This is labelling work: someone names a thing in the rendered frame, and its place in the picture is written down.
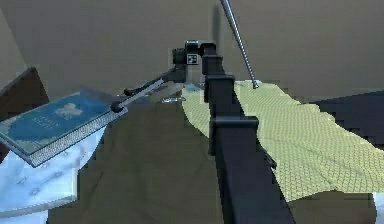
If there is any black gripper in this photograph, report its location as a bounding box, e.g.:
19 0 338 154
110 47 188 114

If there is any yellow-green quilted cloth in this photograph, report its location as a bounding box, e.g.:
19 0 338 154
181 79 384 203

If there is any grey metal rod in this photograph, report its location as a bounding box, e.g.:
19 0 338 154
219 0 261 90

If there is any blue book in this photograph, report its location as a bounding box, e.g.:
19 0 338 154
0 87 130 168

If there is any bed with olive blanket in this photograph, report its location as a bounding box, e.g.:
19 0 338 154
0 79 384 224

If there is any dark brown wooden furniture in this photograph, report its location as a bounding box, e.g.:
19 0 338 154
0 66 51 164

